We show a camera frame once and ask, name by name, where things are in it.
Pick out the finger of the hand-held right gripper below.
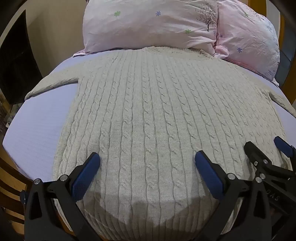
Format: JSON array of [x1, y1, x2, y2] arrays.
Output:
[[244, 141, 296, 180], [273, 136, 296, 161]]

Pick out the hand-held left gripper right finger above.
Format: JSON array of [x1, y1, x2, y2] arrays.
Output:
[[195, 151, 271, 241]]

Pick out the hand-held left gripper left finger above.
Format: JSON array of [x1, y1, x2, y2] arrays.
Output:
[[22, 152, 102, 241]]

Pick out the beige cable-knit sweater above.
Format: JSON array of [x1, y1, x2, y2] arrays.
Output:
[[25, 46, 294, 241]]

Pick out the lavender bed sheet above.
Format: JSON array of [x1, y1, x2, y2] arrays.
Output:
[[3, 45, 294, 186]]

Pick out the wooden headboard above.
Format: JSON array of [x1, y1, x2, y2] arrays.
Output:
[[279, 9, 296, 106]]

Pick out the crinkled pink floral pillow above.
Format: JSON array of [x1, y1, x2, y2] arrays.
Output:
[[213, 0, 281, 81]]

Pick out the dark cabinet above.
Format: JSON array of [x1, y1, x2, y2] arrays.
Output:
[[0, 9, 43, 106]]

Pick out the large pink floral pillow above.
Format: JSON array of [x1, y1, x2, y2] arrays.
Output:
[[83, 0, 219, 55]]

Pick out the wooden bed frame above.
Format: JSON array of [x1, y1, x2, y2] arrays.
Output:
[[0, 144, 72, 235]]

